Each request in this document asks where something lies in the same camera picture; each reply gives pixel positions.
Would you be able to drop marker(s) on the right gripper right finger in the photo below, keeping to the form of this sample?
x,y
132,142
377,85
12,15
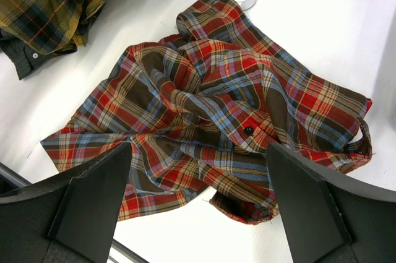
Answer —
x,y
329,216

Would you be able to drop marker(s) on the yellow plaid shirt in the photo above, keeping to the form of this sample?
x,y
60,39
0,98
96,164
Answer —
x,y
50,26

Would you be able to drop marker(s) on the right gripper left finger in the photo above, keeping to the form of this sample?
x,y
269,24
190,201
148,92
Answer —
x,y
112,167

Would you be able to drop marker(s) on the red plaid shirt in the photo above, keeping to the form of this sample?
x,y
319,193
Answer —
x,y
199,109

